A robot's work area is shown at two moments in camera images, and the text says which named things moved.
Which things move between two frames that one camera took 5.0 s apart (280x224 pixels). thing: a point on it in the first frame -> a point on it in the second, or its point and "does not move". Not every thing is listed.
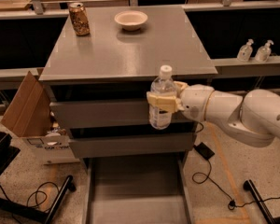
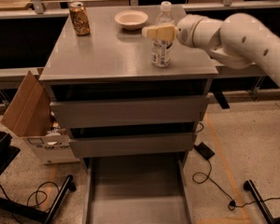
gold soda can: [79, 20] does not move
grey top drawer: [100, 111] does not move
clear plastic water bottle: [164, 85] -> [161, 50]
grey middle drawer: [134, 144] does not move
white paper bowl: [131, 20] does not move
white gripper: [194, 103] -> [185, 31]
